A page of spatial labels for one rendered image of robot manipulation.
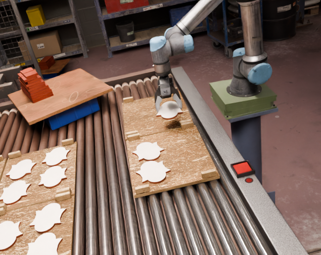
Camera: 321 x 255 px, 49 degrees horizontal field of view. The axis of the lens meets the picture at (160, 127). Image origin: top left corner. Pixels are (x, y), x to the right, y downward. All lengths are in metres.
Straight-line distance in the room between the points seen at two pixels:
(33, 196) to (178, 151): 0.65
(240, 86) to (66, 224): 1.11
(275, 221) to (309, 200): 1.43
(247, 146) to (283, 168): 0.89
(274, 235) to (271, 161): 1.80
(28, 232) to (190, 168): 0.67
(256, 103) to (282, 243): 0.89
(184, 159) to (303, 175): 1.52
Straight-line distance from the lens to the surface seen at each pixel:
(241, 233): 1.25
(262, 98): 1.92
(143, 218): 1.34
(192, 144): 1.62
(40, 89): 2.16
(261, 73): 1.76
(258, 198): 1.37
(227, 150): 1.60
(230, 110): 1.88
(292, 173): 2.91
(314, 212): 2.63
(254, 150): 2.13
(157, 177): 1.45
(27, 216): 1.52
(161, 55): 1.59
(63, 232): 1.38
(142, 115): 1.93
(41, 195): 1.59
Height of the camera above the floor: 1.86
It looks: 31 degrees down
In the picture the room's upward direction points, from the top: 11 degrees counter-clockwise
